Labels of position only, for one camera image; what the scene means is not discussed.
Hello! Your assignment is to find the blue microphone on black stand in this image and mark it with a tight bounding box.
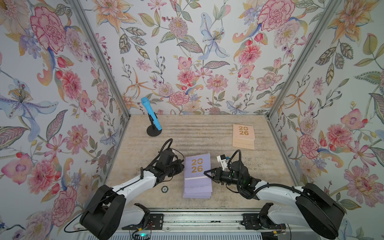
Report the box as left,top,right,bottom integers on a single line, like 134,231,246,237
141,97,162,137

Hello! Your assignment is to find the small black round disc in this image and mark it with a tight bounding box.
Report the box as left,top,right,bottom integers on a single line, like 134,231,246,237
162,186,169,193

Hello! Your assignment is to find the peach 2026 calendar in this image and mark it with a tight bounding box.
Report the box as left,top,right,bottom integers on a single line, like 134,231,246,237
233,124,255,150

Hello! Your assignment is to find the right aluminium corner post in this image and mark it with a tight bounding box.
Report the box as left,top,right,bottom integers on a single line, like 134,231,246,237
266,1,340,121

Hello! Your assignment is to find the aluminium corner post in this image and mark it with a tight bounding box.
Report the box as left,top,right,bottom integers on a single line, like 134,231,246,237
266,1,340,121
69,0,131,120

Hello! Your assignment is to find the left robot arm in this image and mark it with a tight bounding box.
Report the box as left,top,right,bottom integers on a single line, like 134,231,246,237
80,148,185,240

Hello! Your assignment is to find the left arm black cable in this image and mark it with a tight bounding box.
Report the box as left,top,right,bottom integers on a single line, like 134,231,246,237
63,137,185,234

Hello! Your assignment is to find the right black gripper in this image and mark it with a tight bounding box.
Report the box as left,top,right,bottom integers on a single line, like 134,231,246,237
204,167,244,188

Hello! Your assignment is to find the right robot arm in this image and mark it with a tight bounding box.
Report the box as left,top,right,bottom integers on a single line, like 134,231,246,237
204,161,346,240

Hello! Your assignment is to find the purple calendar back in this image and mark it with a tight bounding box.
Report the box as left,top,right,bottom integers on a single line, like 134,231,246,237
183,153,213,199

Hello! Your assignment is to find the left aluminium corner post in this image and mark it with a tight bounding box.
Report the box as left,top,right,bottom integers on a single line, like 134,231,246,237
69,0,131,120

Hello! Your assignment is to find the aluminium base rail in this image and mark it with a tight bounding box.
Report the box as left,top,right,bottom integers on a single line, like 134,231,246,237
108,209,310,240

